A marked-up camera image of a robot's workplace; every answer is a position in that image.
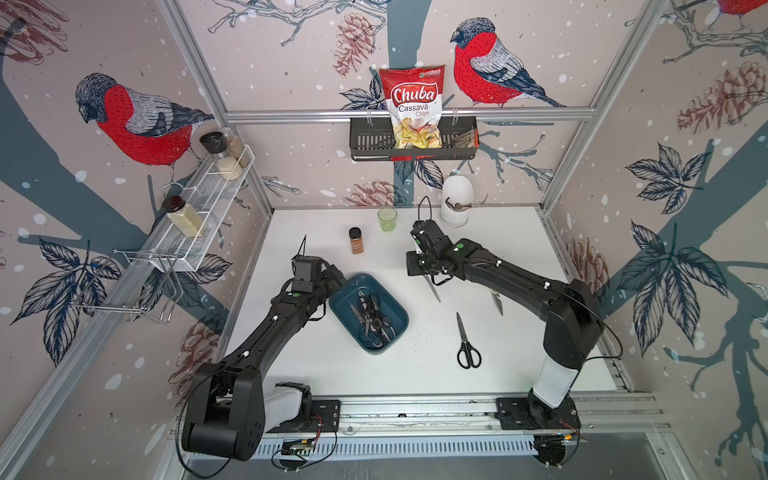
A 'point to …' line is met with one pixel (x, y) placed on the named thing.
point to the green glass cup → (388, 218)
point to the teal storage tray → (393, 311)
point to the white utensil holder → (457, 200)
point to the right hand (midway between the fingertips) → (405, 262)
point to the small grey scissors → (430, 283)
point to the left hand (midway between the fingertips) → (337, 273)
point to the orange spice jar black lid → (356, 240)
